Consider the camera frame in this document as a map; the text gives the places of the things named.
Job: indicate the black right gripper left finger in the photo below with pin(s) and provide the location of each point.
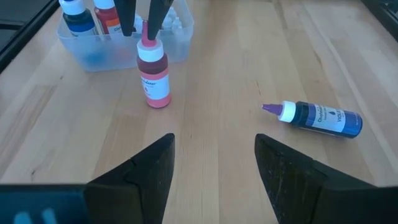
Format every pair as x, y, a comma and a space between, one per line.
124, 199

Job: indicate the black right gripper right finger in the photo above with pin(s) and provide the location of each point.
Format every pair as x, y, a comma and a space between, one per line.
311, 196

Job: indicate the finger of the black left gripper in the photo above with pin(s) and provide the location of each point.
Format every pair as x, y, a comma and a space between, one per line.
126, 15
157, 15

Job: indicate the small white-capped dropper bottle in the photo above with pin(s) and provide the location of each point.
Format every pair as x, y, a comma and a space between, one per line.
178, 25
166, 24
170, 13

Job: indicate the red food coloring bottle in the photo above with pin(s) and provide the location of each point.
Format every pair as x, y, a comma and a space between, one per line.
107, 18
154, 71

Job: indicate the clear plastic container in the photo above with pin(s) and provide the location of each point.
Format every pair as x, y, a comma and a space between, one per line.
102, 56

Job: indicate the blue food coloring bottle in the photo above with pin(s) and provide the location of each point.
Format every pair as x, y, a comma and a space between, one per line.
77, 18

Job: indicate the violet food coloring bottle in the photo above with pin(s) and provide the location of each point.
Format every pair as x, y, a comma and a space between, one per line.
326, 119

